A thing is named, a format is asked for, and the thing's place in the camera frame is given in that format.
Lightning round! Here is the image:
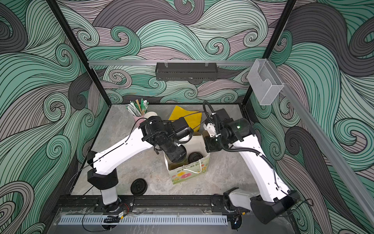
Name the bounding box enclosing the white paper gift bag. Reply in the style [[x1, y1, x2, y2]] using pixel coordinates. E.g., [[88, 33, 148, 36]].
[[164, 133, 210, 185]]

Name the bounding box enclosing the stack of green paper cups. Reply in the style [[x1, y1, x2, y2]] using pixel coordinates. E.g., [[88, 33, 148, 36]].
[[144, 111, 158, 119]]

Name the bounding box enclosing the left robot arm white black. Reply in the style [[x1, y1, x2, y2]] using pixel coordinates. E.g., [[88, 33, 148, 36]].
[[87, 116, 194, 206]]

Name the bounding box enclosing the black cup lid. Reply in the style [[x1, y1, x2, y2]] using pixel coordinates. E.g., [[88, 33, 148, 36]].
[[188, 152, 204, 163]]

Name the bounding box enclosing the black wall tray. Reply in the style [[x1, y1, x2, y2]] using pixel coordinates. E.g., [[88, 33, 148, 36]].
[[155, 62, 218, 81]]

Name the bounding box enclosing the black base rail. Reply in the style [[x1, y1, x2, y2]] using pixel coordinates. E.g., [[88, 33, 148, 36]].
[[57, 195, 252, 213]]

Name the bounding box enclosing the clear acrylic wall holder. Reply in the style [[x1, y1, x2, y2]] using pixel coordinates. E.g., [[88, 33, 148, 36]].
[[247, 58, 284, 106]]

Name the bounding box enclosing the white slotted cable duct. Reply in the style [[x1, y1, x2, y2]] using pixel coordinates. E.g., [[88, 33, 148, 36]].
[[58, 215, 228, 226]]

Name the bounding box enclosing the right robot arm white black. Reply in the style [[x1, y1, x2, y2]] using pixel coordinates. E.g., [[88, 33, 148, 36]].
[[203, 101, 301, 224]]

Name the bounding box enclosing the stack of black cup lids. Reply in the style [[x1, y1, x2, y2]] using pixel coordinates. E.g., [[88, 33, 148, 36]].
[[131, 178, 148, 196]]

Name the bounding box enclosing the pink holder with straws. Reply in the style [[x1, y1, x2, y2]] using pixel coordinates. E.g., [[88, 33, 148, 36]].
[[126, 98, 149, 126]]

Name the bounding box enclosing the yellow napkin stack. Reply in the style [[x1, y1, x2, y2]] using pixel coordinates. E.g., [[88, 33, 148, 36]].
[[169, 106, 202, 132]]

